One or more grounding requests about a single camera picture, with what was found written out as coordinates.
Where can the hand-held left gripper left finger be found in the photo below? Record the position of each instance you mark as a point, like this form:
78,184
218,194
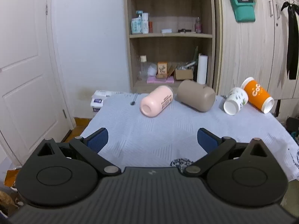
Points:
99,137

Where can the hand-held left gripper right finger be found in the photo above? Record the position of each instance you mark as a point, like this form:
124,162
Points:
206,138

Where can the brown cup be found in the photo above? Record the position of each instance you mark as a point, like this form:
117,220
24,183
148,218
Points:
195,95

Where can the white leaf-print cup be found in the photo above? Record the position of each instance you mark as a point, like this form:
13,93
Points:
235,100

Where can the pink cup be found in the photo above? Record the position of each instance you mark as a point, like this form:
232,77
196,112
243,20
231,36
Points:
156,100

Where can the orange paper cup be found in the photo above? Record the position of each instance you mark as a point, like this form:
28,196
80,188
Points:
257,94

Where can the white tissue box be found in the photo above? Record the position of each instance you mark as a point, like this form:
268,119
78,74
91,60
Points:
97,103

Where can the pale blue tablecloth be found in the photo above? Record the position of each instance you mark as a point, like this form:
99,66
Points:
163,133

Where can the small cardboard box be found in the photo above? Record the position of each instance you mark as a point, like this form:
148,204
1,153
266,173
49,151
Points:
183,73

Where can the white paper roll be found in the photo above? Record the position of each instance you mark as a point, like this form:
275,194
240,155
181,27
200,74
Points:
202,69

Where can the pink flat package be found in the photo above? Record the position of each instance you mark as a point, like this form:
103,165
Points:
160,80

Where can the orange printed box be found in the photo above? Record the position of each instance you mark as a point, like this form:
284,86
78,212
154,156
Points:
162,70

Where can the clear bottle beige cap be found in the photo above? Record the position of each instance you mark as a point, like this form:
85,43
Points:
143,67

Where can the white round pouch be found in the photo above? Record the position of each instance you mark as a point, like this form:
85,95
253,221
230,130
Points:
152,70

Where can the white door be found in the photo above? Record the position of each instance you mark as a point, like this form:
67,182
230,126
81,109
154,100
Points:
25,70

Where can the wooden bookshelf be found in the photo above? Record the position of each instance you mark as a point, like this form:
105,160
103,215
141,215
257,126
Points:
170,33

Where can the wooden wardrobe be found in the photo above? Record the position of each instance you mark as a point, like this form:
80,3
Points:
257,39

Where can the pink small bottle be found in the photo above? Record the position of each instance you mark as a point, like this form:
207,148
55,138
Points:
198,25

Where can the white flat case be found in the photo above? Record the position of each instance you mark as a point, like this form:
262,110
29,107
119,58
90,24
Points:
166,30

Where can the small red bottle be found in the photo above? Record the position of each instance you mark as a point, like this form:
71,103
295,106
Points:
151,27

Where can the white tall bottle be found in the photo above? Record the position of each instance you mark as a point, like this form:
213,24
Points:
145,23

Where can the black hanging cloth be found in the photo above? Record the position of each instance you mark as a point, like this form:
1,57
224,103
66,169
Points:
292,40

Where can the green hanging bag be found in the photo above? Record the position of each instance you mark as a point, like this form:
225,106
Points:
242,5

